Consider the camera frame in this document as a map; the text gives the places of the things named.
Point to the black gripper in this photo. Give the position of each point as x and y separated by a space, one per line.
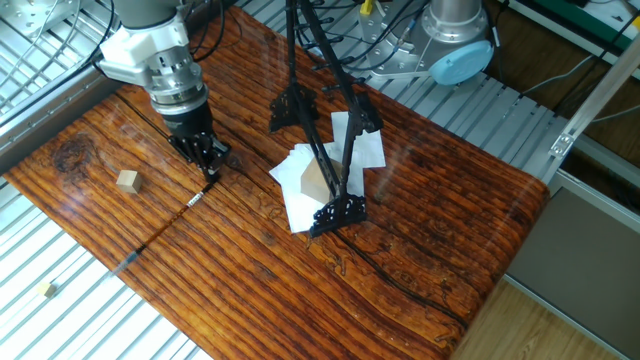
188 122

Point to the thin calligraphy brush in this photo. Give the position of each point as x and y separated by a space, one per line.
165 228

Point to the grey robot base column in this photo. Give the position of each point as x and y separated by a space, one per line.
452 15

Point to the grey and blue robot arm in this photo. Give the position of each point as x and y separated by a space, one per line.
150 40

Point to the black metal pen rack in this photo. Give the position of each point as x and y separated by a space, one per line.
332 165

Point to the white paper sheet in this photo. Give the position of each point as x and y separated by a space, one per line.
300 216
288 170
368 150

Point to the small wooden cube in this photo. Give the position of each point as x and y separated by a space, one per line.
127 181

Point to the large wooden block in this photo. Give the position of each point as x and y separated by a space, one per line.
314 185

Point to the tiny yellow cube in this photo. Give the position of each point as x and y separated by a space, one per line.
50 290

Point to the green board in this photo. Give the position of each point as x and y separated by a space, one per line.
615 15

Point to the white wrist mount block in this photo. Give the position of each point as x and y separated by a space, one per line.
130 50

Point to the white aluminium frame post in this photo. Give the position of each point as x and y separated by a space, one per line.
600 92

